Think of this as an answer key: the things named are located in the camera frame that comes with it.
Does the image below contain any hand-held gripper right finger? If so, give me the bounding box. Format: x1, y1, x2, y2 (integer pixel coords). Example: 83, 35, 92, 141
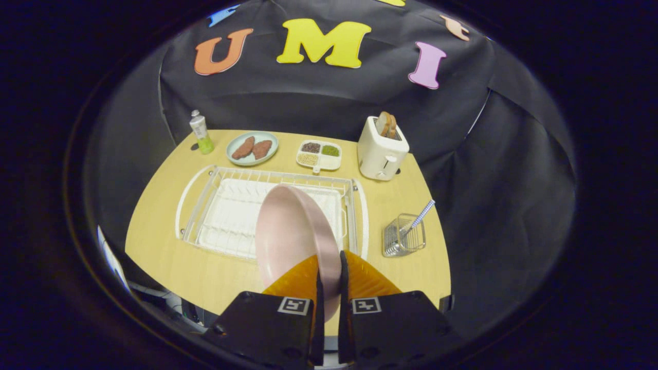
338, 250, 463, 368

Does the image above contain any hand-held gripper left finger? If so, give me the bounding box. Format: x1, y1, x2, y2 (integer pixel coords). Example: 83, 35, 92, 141
203, 253, 325, 368

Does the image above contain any pink plate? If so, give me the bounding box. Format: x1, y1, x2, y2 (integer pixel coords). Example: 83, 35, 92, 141
255, 184, 342, 322

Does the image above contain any wire mesh basket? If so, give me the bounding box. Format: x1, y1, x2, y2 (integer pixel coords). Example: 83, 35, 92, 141
382, 213, 427, 257

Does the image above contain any blue checked handle spoon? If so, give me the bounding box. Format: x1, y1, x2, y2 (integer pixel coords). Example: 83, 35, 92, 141
400, 199, 436, 242

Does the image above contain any white wire dish rack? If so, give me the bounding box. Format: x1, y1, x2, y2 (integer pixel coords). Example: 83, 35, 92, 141
175, 164, 370, 262

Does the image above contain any teal plate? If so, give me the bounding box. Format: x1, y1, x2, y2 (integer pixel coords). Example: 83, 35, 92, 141
226, 131, 279, 167

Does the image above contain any white drain tray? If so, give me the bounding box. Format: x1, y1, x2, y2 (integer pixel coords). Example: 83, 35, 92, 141
197, 178, 344, 259

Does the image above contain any white divided condiment tray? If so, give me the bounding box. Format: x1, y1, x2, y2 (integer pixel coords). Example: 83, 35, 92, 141
296, 140, 342, 174

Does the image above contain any white toaster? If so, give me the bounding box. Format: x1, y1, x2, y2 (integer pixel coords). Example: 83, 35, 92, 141
357, 116, 410, 181

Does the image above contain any black backdrop cloth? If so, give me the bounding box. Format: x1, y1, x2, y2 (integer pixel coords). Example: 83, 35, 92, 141
82, 0, 576, 340

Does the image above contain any white and green squeeze bottle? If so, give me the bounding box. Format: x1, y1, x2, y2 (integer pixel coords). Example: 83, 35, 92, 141
189, 109, 215, 155

